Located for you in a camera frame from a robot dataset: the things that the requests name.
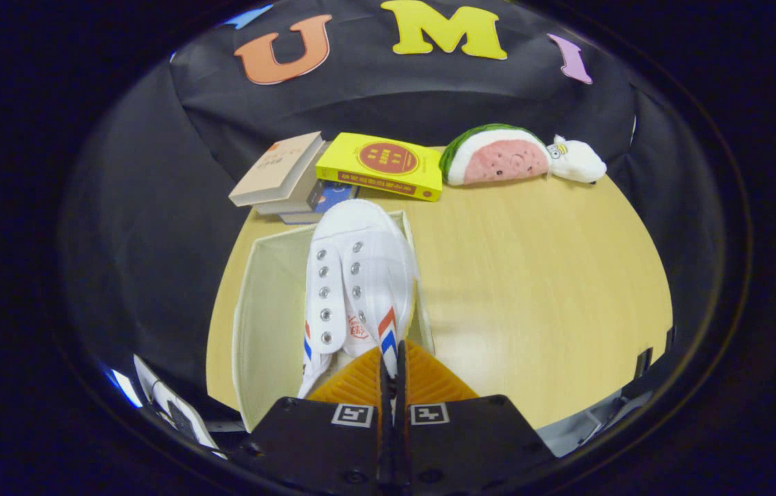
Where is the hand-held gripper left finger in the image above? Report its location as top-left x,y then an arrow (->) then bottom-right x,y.
243,343 -> 394,495

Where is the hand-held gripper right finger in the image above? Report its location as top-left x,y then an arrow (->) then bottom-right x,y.
394,340 -> 558,495

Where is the beige fabric storage box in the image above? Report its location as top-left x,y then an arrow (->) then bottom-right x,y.
232,210 -> 436,433

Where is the white canvas shoe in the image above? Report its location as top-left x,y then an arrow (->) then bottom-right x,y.
297,198 -> 420,400

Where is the computer monitor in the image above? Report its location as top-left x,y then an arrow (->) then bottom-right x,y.
104,366 -> 144,409

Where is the grey book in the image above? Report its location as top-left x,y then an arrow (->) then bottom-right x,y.
254,162 -> 330,216

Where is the blue book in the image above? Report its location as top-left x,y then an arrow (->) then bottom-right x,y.
279,179 -> 360,225

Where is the beige book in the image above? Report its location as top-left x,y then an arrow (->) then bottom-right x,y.
228,132 -> 327,207

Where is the watermelon slice plush toy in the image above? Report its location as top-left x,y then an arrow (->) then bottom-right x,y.
438,123 -> 553,187

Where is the yellow book with red circle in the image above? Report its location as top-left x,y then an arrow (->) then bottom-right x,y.
315,132 -> 444,203

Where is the white plush toy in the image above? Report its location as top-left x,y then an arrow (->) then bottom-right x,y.
547,135 -> 607,184

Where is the white object with black cables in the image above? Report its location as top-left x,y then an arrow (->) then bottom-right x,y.
133,355 -> 227,459

